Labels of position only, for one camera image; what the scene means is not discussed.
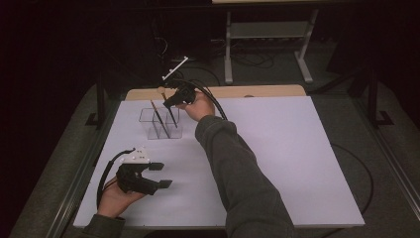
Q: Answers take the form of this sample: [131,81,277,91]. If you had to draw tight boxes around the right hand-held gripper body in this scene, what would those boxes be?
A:
[161,56,198,105]

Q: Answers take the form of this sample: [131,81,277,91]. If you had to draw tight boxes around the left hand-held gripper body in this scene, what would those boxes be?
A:
[116,146,160,196]

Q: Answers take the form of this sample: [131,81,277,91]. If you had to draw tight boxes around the round-head makeup brush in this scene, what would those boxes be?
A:
[157,85,179,129]

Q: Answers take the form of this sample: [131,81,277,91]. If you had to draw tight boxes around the thin copper-ferrule makeup brush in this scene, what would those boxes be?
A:
[150,99,171,139]

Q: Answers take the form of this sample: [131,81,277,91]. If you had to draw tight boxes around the clear acrylic organizer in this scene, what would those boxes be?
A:
[138,106,183,141]

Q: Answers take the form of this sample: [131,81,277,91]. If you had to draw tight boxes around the person's right hand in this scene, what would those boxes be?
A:
[176,90,216,123]

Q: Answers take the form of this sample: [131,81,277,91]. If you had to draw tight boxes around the person's left hand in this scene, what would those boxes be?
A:
[97,178,147,219]

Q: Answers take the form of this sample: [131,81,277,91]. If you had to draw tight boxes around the black stand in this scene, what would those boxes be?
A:
[84,75,107,130]
[367,68,394,129]

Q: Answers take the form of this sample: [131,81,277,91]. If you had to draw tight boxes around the wooden table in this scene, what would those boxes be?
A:
[125,84,307,102]

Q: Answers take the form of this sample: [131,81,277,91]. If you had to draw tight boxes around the white board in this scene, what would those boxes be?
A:
[72,95,366,229]

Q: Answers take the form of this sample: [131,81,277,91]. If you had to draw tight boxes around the right hand-held gripper cable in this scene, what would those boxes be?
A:
[171,78,229,122]

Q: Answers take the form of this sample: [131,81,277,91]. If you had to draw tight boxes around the hand-held gripper cable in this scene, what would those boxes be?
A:
[96,148,137,209]
[171,78,229,122]

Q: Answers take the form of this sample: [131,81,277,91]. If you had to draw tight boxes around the left hand-held gripper cable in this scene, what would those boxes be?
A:
[96,148,137,209]

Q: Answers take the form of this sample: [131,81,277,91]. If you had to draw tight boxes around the metal rail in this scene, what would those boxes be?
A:
[46,98,120,238]
[355,98,420,212]

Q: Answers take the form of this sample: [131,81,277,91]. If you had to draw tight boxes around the white metal desk frame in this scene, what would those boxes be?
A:
[223,9,320,85]

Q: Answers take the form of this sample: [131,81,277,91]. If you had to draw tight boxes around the tangled floor cables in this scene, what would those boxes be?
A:
[164,36,276,87]

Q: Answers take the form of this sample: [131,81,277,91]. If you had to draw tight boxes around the black floor cable loop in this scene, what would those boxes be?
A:
[331,143,375,216]

